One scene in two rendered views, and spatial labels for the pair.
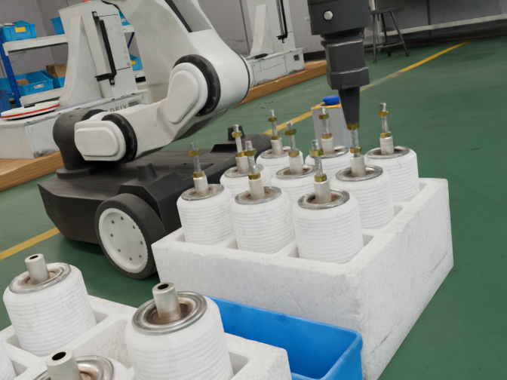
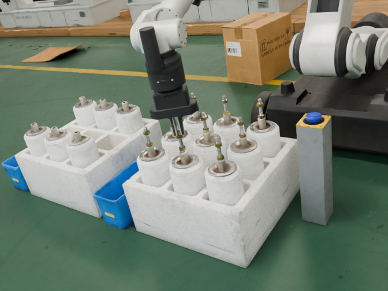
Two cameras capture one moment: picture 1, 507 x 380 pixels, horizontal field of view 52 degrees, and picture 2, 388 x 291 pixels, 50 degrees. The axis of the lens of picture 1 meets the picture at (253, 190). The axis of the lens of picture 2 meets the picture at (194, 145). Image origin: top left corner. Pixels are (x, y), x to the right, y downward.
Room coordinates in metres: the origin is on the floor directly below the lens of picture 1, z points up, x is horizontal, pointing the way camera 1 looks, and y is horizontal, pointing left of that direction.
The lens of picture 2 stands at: (0.83, -1.14, 0.81)
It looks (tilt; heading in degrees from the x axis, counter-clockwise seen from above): 28 degrees down; 90
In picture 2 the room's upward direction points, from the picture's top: 11 degrees counter-clockwise
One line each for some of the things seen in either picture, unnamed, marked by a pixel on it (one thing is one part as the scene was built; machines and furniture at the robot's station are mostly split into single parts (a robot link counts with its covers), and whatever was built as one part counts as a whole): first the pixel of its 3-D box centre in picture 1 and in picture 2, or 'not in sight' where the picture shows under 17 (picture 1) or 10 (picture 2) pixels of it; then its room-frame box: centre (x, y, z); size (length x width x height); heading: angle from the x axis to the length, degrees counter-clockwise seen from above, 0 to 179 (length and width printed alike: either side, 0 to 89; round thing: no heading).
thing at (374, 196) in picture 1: (365, 225); (191, 188); (0.80, -0.17, 0.16); 0.10 x 0.10 x 0.18
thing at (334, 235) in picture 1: (332, 256); (159, 180); (0.71, -0.10, 0.16); 0.10 x 0.10 x 0.18
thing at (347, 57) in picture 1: (341, 43); (170, 90); (0.80, -0.17, 0.46); 0.13 x 0.10 x 0.12; 173
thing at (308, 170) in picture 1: (296, 172); (208, 140); (0.88, -0.08, 0.25); 0.08 x 0.08 x 0.01
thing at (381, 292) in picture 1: (310, 255); (216, 185); (0.88, -0.08, 0.09); 0.39 x 0.39 x 0.18; 51
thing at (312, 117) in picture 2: (332, 100); (313, 118); (1.15, -0.21, 0.32); 0.04 x 0.04 x 0.02
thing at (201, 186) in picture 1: (201, 185); (196, 114); (0.86, 0.09, 0.26); 0.02 x 0.02 x 0.03
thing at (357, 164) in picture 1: (357, 166); (184, 157); (0.80, -0.17, 0.26); 0.02 x 0.02 x 0.03
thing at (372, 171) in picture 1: (358, 173); (185, 161); (0.80, -0.17, 0.25); 0.08 x 0.08 x 0.01
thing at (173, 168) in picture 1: (137, 163); (355, 74); (1.50, 0.32, 0.19); 0.64 x 0.52 x 0.33; 51
